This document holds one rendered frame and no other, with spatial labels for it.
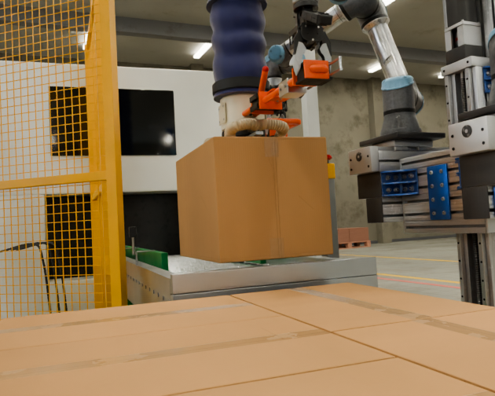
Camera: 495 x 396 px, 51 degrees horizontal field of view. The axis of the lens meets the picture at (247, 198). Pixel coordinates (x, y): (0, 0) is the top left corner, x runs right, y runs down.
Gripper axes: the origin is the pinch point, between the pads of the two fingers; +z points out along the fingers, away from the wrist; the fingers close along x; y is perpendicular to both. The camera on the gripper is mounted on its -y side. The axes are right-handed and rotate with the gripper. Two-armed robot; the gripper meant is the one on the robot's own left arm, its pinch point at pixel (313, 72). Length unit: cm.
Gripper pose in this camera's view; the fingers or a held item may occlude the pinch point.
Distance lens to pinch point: 148.9
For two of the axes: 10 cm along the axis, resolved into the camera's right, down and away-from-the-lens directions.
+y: -3.3, 0.7, 9.4
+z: 0.6, 10.0, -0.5
